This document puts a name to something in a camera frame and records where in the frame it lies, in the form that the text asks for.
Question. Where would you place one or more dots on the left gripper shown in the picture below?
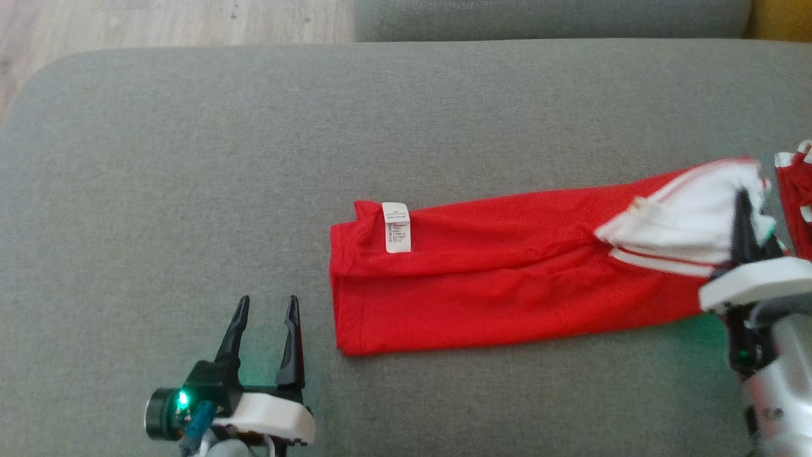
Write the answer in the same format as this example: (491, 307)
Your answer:
(266, 412)

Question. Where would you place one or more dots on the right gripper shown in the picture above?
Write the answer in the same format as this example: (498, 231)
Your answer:
(755, 282)

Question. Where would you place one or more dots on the red Bulls 23 shorts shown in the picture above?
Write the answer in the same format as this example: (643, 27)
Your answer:
(476, 298)

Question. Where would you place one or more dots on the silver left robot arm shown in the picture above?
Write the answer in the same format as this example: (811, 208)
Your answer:
(231, 449)

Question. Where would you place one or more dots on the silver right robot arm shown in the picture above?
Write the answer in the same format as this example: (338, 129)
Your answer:
(786, 381)

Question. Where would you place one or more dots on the red garment with white trim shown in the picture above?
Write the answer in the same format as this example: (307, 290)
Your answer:
(798, 203)

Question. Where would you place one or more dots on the large grey sofa seat cushion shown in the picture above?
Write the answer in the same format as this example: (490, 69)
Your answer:
(190, 190)

